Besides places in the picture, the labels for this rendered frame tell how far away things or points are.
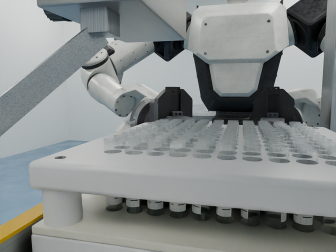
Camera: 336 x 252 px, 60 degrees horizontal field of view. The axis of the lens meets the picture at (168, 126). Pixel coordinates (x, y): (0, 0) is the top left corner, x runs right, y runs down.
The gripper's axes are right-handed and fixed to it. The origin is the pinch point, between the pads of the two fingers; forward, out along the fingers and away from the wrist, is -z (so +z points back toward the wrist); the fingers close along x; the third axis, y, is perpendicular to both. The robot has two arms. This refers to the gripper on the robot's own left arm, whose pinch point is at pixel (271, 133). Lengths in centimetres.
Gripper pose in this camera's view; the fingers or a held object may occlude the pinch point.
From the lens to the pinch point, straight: 41.2
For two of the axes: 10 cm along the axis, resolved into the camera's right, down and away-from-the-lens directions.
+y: -9.3, -0.4, 3.8
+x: 0.0, 10.0, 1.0
